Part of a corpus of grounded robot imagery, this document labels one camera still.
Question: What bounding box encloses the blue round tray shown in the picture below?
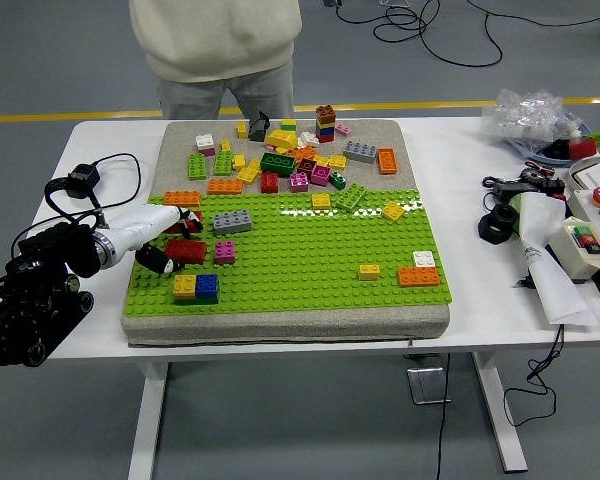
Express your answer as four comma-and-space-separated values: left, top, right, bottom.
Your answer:
509, 122, 600, 164

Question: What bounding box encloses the white button control box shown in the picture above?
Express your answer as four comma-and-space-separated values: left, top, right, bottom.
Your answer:
565, 185, 600, 301

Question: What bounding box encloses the black plug adapter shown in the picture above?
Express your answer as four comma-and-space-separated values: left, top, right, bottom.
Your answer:
65, 163, 102, 200

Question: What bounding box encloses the black hanging cable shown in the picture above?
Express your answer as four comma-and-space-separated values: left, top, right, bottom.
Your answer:
435, 352, 451, 480
502, 324, 566, 427

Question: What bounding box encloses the person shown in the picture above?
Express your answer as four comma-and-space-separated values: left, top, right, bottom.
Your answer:
128, 0, 304, 121

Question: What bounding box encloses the large black nut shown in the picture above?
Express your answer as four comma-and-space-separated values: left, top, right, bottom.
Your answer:
477, 203, 520, 245

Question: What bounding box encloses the red two-by-four brick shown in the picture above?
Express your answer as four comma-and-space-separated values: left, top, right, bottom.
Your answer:
163, 238, 208, 265
165, 210, 205, 235

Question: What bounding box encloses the orange two-by-four brick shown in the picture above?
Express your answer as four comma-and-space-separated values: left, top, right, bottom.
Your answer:
376, 147, 399, 176
163, 190, 202, 208
207, 178, 245, 196
397, 266, 442, 288

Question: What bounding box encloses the grey-brown cushion mat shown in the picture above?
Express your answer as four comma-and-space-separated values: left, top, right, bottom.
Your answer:
119, 118, 451, 349

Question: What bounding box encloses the lime two-by-four brick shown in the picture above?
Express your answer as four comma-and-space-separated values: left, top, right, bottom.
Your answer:
187, 153, 208, 181
213, 149, 234, 177
335, 183, 369, 213

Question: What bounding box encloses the black floor cable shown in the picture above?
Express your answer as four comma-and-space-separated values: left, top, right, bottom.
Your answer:
332, 0, 600, 69

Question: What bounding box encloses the yellow two-by-four brick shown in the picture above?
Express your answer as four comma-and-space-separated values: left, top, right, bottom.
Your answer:
235, 158, 262, 185

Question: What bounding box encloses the black power adapter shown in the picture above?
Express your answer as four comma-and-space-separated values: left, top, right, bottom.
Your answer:
492, 180, 541, 197

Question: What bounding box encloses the grey two-by-four brick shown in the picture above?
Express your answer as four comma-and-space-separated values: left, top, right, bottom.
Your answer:
343, 140, 380, 166
212, 208, 254, 237

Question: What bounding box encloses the blue two-by-two brick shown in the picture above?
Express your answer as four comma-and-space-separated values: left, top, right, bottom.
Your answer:
195, 273, 221, 301

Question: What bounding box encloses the dark grey roof piece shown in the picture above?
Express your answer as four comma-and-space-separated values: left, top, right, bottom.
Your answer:
248, 109, 271, 142

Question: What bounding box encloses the small white switch box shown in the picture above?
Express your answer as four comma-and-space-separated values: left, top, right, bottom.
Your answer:
549, 216, 600, 284

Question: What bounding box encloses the white paper sheet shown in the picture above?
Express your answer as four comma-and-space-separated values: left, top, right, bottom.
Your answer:
517, 192, 600, 327

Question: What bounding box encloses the dark green two-by-four brick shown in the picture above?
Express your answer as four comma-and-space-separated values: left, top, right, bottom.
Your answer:
259, 152, 297, 178

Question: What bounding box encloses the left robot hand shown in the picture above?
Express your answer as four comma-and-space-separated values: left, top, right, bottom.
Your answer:
110, 203, 205, 275

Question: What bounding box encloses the green studded baseplate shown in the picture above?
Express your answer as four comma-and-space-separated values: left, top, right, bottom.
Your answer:
121, 188, 455, 319

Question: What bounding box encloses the yellow curved brick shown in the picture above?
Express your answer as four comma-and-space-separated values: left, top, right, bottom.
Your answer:
264, 127, 299, 151

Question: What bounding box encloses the metal foot plate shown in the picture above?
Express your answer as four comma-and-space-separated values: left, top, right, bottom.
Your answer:
405, 367, 452, 405

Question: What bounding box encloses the black electronic module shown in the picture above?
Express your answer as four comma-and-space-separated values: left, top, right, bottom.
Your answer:
539, 175, 567, 199

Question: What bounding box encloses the black plug cord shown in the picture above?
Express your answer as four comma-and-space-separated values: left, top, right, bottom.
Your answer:
92, 152, 142, 211

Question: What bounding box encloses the clear plastic bag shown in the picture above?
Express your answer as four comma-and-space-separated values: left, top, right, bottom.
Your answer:
481, 88, 584, 151

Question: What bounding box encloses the white table leg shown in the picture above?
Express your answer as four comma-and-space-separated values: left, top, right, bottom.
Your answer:
127, 360, 170, 480
469, 351, 529, 474

